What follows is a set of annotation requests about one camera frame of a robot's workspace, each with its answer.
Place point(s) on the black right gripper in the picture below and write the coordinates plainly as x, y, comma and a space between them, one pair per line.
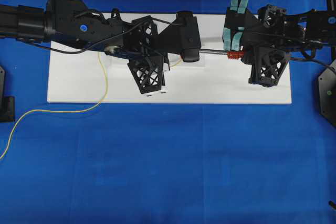
278, 30

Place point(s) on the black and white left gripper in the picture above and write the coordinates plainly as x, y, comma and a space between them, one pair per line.
135, 38

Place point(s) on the soldering iron with orange collar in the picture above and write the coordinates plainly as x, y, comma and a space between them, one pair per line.
234, 55

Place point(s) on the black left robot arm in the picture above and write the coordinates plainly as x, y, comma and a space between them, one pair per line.
73, 24

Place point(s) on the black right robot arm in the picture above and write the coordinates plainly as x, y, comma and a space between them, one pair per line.
320, 32

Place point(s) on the white board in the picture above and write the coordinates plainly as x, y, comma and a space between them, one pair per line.
214, 79

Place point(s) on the blue table mat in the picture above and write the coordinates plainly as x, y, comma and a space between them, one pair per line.
164, 163

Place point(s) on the right wrist camera with tape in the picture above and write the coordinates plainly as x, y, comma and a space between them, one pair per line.
239, 23

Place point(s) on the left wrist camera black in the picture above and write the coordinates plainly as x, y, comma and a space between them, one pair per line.
182, 37

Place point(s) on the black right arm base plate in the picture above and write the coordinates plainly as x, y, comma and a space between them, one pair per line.
326, 85

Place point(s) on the black bracket block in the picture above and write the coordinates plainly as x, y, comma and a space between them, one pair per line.
7, 112

